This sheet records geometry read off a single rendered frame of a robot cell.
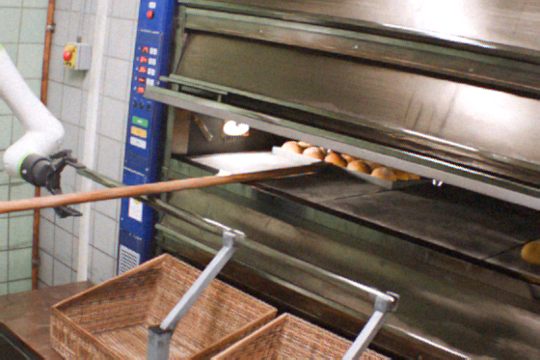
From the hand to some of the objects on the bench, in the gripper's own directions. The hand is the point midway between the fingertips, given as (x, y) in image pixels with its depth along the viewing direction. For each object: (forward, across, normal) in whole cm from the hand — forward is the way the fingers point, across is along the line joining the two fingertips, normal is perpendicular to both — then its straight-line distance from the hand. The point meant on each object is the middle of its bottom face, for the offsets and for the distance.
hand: (78, 190), depth 211 cm
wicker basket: (+65, +60, -28) cm, 93 cm away
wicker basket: (+6, +60, -29) cm, 67 cm away
